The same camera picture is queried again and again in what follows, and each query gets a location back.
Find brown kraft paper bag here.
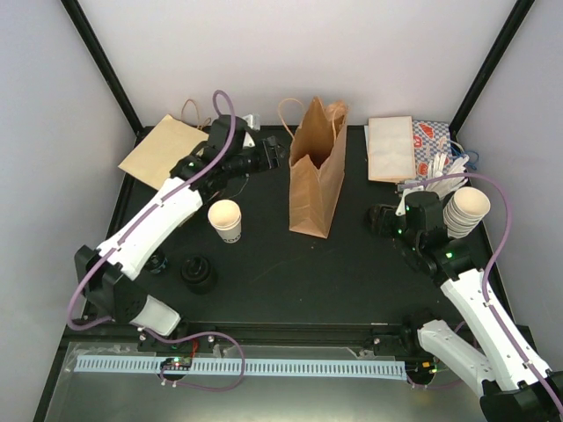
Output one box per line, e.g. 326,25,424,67
282,97,348,238

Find white paper cup black print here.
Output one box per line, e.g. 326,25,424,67
208,200,242,244

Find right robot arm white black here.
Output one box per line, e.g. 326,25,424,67
366,189,562,421

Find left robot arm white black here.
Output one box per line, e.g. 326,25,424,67
73,114,287,351

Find black lid stack right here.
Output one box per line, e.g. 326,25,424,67
364,204,395,237

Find black lid stack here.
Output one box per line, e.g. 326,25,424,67
364,204,395,237
180,255,218,295

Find bundle of white straws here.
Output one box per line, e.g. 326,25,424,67
425,152,469,199

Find white paper bag brown trim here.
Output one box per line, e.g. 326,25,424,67
367,116,416,183

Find stack of white paper cups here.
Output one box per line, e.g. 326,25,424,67
443,186,491,239

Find blue checkered paper bag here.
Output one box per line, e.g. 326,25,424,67
413,120,479,180

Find black lid stack left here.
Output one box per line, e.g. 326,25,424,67
180,255,218,295

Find black cup with blue band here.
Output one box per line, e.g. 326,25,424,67
144,247,167,274

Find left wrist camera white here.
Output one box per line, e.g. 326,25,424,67
243,113,260,149

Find tan paper bag with handles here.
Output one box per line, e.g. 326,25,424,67
119,98,211,190

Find light blue cable duct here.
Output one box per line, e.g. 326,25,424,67
74,355,407,381

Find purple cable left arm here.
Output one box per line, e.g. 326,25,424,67
65,90,245,392

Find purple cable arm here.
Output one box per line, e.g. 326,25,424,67
404,171,563,422
65,90,245,392

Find black frame post left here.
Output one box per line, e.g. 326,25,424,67
61,0,144,137

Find black frame post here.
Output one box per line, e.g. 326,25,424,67
61,0,144,137
449,0,535,138

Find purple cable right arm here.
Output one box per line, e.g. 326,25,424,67
404,171,563,422

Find black frame post right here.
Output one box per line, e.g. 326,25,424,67
449,0,535,138

